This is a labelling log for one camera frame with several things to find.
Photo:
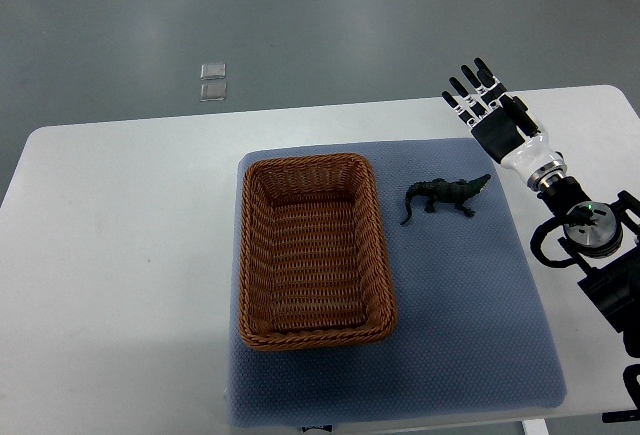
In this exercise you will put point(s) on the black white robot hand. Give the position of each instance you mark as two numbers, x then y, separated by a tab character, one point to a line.
500	122

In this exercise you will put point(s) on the dark toy crocodile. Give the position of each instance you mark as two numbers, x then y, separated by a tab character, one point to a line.
438	190

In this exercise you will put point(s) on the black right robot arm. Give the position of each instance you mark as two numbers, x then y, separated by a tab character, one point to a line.
583	229

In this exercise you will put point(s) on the brown wicker basket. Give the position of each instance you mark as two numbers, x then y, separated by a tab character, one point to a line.
313	262

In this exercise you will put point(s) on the blue textured mat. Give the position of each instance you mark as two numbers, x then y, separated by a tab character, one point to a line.
472	335

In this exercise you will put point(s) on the upper metal floor plate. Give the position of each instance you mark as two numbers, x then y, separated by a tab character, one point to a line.
213	71

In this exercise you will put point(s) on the white table leg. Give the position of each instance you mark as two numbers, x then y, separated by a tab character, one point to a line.
535	427

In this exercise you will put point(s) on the black table control panel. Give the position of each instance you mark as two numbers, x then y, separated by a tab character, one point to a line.
621	416

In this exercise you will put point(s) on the small label under mat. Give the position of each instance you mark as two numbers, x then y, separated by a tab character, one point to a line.
321	428

